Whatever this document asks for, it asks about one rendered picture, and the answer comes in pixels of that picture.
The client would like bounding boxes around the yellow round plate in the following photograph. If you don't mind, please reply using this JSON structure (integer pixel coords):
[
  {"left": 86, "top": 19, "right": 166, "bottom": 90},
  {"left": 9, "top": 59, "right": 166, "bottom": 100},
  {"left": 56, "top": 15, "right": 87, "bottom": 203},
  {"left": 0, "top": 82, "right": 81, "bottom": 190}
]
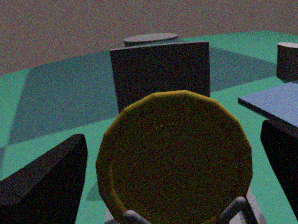
[{"left": 94, "top": 89, "right": 253, "bottom": 224}]

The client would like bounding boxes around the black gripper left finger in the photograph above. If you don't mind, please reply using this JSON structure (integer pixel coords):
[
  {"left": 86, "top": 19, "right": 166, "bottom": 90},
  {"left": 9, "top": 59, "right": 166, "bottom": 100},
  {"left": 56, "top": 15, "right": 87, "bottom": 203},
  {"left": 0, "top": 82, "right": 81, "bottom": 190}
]
[{"left": 0, "top": 133, "right": 88, "bottom": 224}]

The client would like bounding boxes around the dark grey cylinder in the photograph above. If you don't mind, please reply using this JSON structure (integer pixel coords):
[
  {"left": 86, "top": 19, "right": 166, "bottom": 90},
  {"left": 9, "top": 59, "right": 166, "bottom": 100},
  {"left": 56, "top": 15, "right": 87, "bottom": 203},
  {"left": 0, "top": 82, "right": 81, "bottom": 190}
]
[{"left": 275, "top": 41, "right": 298, "bottom": 81}]

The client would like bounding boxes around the blue flat mat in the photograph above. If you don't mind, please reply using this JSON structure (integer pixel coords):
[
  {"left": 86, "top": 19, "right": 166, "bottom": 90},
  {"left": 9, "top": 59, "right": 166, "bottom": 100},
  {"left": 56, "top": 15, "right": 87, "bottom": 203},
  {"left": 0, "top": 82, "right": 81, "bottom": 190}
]
[{"left": 238, "top": 80, "right": 298, "bottom": 128}]

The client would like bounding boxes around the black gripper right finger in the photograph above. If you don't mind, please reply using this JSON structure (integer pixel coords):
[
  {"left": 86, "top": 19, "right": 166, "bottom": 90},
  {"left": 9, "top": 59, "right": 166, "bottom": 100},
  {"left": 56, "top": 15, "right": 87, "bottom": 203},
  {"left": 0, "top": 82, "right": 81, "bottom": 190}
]
[{"left": 259, "top": 119, "right": 298, "bottom": 221}]

